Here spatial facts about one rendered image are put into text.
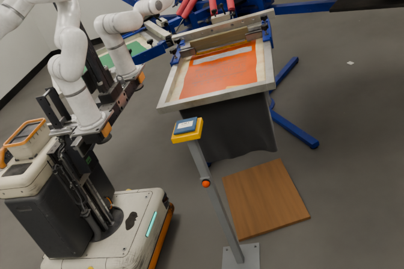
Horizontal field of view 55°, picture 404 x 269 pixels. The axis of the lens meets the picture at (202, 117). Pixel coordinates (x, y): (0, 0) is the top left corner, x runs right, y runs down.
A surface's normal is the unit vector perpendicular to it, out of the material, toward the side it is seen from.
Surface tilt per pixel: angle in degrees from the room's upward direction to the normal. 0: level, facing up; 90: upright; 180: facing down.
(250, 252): 0
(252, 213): 0
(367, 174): 0
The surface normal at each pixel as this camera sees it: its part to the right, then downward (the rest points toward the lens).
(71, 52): 0.49, 0.19
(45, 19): -0.11, 0.55
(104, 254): -0.30, -0.81
